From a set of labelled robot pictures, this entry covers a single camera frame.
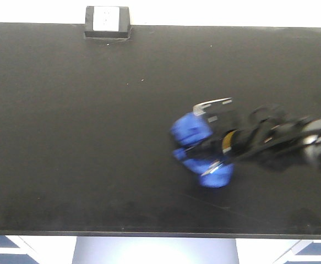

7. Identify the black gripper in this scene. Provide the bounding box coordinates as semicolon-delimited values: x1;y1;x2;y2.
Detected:
192;97;257;177

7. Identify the blue cloth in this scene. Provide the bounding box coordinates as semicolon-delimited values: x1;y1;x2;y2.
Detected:
170;112;234;188

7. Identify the blue cabinet right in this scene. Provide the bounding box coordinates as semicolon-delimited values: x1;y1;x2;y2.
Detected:
236;239;321;263

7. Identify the blue cabinet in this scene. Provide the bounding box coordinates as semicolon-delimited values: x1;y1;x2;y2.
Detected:
236;239;321;263
0;235;37;263

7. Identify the black power outlet box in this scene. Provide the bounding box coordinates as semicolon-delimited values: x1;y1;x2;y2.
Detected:
84;6;131;39

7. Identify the blue cabinet left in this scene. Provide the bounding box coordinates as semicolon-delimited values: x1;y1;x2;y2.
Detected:
0;235;37;263

